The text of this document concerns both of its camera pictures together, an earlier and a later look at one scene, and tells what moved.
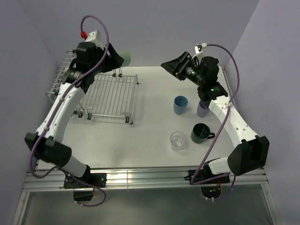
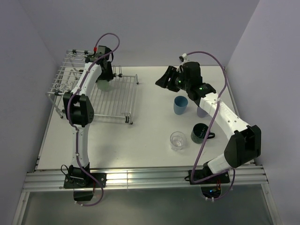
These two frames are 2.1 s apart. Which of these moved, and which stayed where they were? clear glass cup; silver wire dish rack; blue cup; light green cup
Moved: light green cup
Stayed: blue cup; clear glass cup; silver wire dish rack
